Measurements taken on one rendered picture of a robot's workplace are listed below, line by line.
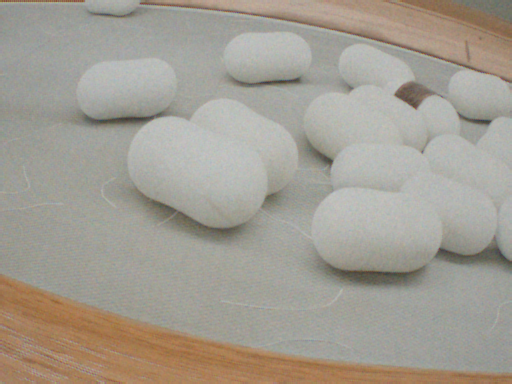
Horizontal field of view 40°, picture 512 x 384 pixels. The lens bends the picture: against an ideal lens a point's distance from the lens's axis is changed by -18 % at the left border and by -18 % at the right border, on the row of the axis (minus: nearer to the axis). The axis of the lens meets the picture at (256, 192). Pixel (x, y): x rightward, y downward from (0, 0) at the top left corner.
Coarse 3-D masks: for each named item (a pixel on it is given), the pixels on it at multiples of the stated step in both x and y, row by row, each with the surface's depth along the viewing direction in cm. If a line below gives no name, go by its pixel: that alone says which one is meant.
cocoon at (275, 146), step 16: (208, 112) 22; (224, 112) 21; (240, 112) 21; (208, 128) 21; (224, 128) 21; (240, 128) 21; (256, 128) 21; (272, 128) 21; (256, 144) 20; (272, 144) 20; (288, 144) 21; (272, 160) 20; (288, 160) 21; (272, 176) 20; (288, 176) 21; (272, 192) 21
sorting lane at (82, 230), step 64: (0, 64) 30; (64, 64) 30; (192, 64) 31; (320, 64) 34; (448, 64) 39; (0, 128) 23; (64, 128) 24; (128, 128) 24; (0, 192) 19; (64, 192) 20; (128, 192) 21; (320, 192) 22; (0, 256) 17; (64, 256) 17; (128, 256) 18; (192, 256) 18; (256, 256) 19; (320, 256) 19; (448, 256) 20; (192, 320) 16; (256, 320) 16; (320, 320) 17; (384, 320) 17; (448, 320) 17
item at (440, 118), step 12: (396, 84) 27; (432, 96) 26; (420, 108) 25; (432, 108) 25; (444, 108) 25; (432, 120) 25; (444, 120) 25; (456, 120) 25; (432, 132) 25; (444, 132) 25; (456, 132) 25
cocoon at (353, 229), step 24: (336, 192) 18; (360, 192) 18; (384, 192) 18; (336, 216) 18; (360, 216) 18; (384, 216) 18; (408, 216) 18; (432, 216) 18; (312, 240) 19; (336, 240) 18; (360, 240) 18; (384, 240) 18; (408, 240) 18; (432, 240) 18; (336, 264) 18; (360, 264) 18; (384, 264) 18; (408, 264) 18
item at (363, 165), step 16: (368, 144) 21; (336, 160) 21; (352, 160) 21; (368, 160) 21; (384, 160) 21; (400, 160) 21; (416, 160) 21; (336, 176) 21; (352, 176) 21; (368, 176) 21; (384, 176) 21; (400, 176) 21
